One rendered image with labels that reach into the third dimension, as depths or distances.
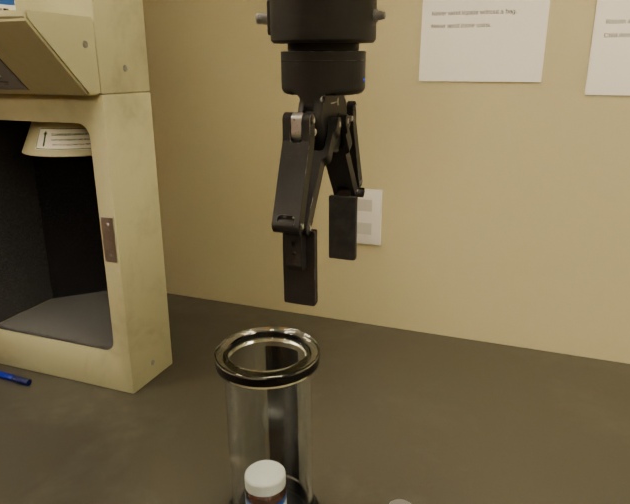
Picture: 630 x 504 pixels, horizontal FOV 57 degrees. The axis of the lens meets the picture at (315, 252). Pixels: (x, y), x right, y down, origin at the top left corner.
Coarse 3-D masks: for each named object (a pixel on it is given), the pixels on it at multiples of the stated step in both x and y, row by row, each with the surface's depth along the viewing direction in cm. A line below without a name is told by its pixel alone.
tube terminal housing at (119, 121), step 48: (48, 0) 79; (96, 0) 77; (96, 48) 78; (144, 48) 88; (0, 96) 87; (48, 96) 84; (96, 96) 81; (144, 96) 89; (96, 144) 83; (144, 144) 90; (96, 192) 85; (144, 192) 91; (144, 240) 93; (144, 288) 94; (0, 336) 102; (144, 336) 95; (96, 384) 97; (144, 384) 97
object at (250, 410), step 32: (224, 352) 60; (256, 352) 65; (288, 352) 64; (288, 384) 56; (256, 416) 58; (288, 416) 58; (256, 448) 59; (288, 448) 59; (256, 480) 60; (288, 480) 61
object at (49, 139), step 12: (36, 132) 90; (48, 132) 89; (60, 132) 89; (72, 132) 89; (84, 132) 89; (24, 144) 92; (36, 144) 89; (48, 144) 88; (60, 144) 88; (72, 144) 89; (84, 144) 89; (48, 156) 88; (60, 156) 88; (72, 156) 88; (84, 156) 89
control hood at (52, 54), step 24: (0, 24) 69; (24, 24) 68; (48, 24) 70; (72, 24) 74; (0, 48) 74; (24, 48) 72; (48, 48) 71; (72, 48) 74; (24, 72) 77; (48, 72) 76; (72, 72) 75; (96, 72) 79
